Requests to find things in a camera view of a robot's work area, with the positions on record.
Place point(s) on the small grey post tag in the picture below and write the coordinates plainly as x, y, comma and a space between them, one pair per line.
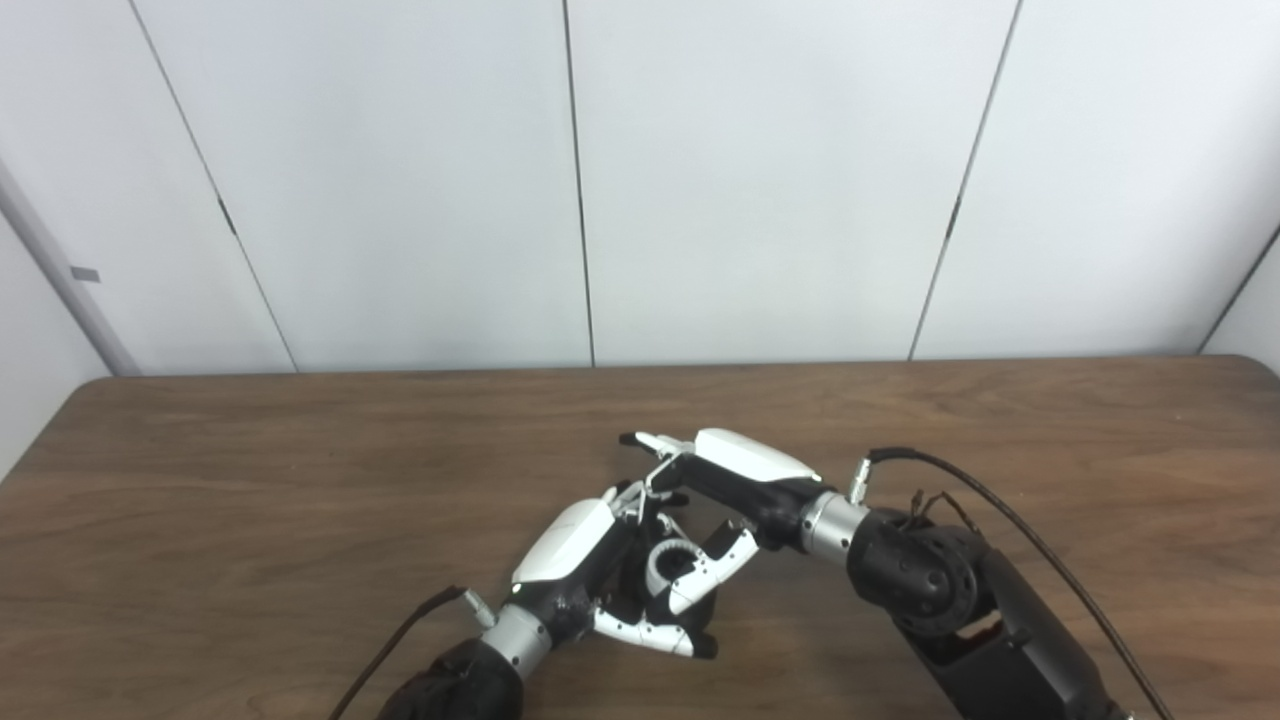
85, 274

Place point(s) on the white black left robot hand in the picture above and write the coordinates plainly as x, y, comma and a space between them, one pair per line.
570, 535

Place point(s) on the black wall panel clip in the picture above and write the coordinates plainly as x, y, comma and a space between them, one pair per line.
227, 214

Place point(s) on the round black plastic part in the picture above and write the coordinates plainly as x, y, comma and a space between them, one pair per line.
632, 595

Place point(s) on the grey wall corner post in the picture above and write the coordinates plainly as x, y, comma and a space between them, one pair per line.
60, 270

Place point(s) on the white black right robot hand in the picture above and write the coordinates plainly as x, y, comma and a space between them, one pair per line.
750, 455

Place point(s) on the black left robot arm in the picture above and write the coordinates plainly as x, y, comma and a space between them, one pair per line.
460, 685

